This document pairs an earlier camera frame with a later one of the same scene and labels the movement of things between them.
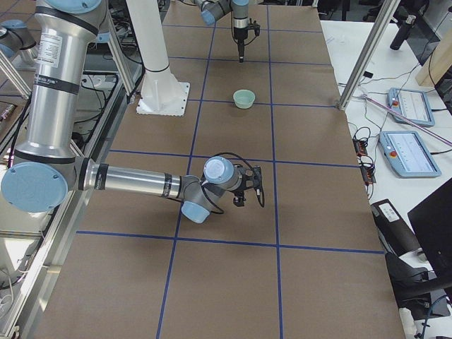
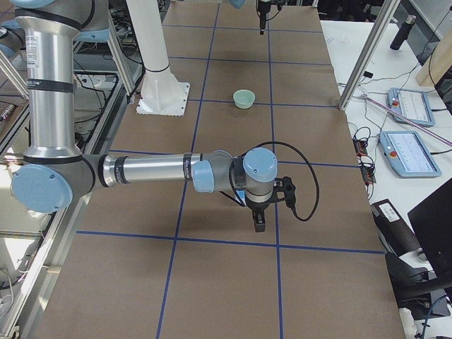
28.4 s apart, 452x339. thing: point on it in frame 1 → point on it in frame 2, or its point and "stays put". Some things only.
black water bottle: (402, 32) stays put
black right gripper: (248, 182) → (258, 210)
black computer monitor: (431, 220) stays put
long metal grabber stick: (410, 120) stays put
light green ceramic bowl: (244, 99) stays put
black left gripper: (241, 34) → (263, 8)
